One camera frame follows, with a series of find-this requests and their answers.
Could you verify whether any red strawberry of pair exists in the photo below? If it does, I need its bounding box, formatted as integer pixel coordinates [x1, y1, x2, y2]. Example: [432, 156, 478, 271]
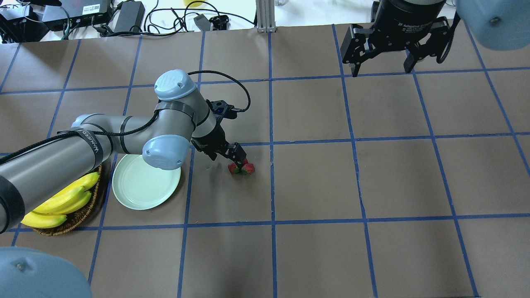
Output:
[227, 163, 241, 174]
[241, 163, 255, 175]

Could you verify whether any yellow banana bunch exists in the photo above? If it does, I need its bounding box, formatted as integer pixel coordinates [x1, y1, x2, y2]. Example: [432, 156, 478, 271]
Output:
[21, 172, 100, 229]

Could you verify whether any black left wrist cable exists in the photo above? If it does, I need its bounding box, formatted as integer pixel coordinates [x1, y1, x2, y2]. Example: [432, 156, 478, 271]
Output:
[0, 70, 251, 162]

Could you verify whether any pale green plate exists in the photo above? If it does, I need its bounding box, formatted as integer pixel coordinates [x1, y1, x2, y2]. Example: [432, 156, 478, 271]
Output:
[111, 154, 181, 211]

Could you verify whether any black electronics box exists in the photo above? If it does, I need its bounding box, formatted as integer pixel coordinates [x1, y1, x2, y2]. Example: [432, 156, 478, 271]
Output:
[42, 0, 114, 31]

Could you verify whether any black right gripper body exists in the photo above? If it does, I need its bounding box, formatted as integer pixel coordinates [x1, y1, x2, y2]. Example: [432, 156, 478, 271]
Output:
[366, 0, 449, 52]

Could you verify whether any woven wicker basket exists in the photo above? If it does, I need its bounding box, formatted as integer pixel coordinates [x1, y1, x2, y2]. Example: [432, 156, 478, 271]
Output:
[32, 178, 101, 236]

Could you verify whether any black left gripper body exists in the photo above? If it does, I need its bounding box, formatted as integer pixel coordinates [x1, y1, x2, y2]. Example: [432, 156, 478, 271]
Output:
[191, 100, 234, 161]

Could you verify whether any aluminium frame post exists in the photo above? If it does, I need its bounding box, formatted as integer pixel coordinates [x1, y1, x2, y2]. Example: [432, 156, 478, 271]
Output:
[255, 0, 277, 33]

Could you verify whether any black power adapter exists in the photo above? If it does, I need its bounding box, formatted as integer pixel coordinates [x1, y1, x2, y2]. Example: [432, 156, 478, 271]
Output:
[113, 0, 145, 33]

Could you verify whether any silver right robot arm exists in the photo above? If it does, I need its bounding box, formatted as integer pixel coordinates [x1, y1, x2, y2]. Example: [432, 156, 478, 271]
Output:
[340, 0, 530, 77]

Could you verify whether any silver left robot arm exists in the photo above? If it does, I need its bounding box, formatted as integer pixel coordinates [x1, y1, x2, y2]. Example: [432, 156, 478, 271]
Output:
[0, 70, 251, 233]

